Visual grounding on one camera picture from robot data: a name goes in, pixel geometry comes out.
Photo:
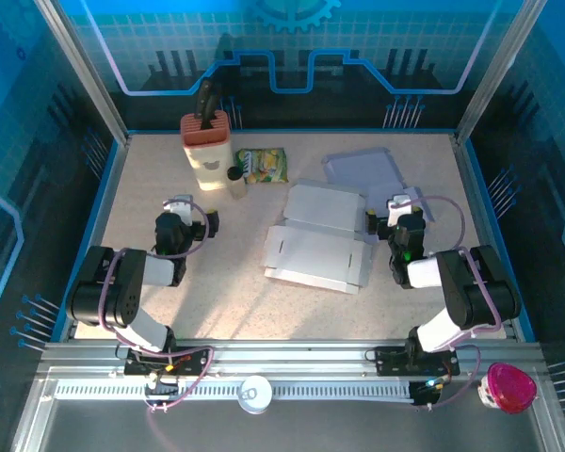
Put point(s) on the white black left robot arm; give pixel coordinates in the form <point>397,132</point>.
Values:
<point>108,287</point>

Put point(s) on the beige bottle black cap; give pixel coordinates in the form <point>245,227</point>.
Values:
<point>234,173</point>

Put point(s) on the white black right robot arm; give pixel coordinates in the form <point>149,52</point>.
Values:
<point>475,292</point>

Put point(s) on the white round can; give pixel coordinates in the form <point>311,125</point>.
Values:
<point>255,395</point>

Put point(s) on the green yellow snack bag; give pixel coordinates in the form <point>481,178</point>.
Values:
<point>268,165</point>

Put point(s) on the cream knife block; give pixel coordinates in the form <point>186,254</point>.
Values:
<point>207,155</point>

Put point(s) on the pink lidded container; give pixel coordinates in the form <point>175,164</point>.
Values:
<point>508,386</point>

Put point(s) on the aluminium front rail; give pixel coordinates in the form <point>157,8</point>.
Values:
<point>287,358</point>

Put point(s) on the aluminium frame post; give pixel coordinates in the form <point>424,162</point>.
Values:
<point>493,80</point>
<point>89,80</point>

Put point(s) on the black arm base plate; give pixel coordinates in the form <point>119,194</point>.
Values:
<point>198,359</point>
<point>388,360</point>

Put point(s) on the black controller board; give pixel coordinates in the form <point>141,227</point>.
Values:
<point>162,386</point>
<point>426,393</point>

